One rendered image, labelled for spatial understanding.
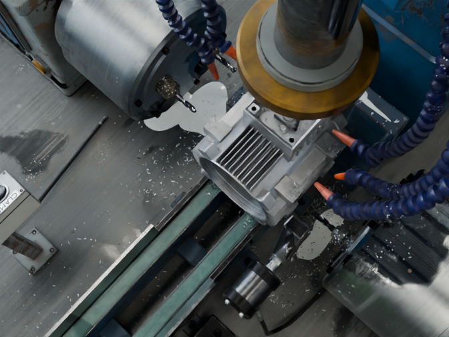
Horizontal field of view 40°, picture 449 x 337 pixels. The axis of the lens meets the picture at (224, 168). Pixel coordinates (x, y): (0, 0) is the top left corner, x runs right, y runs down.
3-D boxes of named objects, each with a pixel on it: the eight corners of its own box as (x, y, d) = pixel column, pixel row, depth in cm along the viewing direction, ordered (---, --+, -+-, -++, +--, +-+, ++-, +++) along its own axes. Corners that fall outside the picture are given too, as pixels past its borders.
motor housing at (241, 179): (264, 95, 121) (270, 49, 103) (341, 158, 117) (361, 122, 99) (194, 168, 117) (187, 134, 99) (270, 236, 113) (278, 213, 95)
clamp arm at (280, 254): (280, 243, 105) (295, 210, 81) (294, 255, 105) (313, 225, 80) (266, 259, 104) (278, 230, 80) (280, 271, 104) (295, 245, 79)
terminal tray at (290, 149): (288, 74, 105) (292, 55, 98) (337, 114, 103) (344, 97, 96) (240, 124, 103) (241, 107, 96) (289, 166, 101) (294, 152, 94)
